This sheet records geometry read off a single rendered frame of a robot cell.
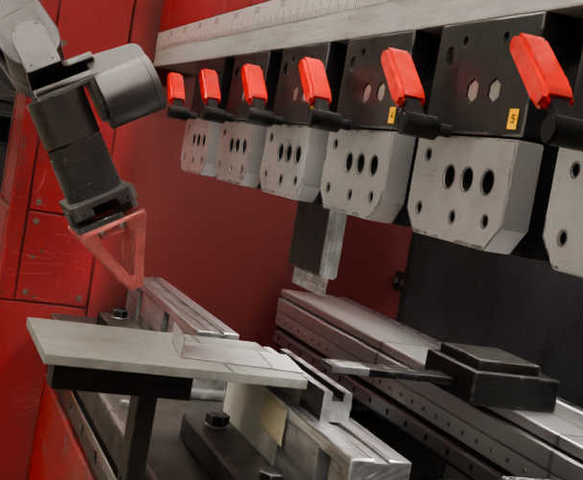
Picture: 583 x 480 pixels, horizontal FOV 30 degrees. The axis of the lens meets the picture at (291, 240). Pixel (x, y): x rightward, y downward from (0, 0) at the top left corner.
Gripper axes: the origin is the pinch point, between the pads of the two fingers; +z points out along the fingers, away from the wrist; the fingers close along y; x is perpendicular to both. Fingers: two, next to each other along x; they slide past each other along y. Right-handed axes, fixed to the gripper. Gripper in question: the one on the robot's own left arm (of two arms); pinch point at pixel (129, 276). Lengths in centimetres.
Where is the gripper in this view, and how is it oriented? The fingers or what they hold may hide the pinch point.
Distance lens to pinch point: 109.8
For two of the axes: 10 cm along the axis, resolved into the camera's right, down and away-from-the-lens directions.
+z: 3.4, 9.1, 2.3
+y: -3.2, -1.1, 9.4
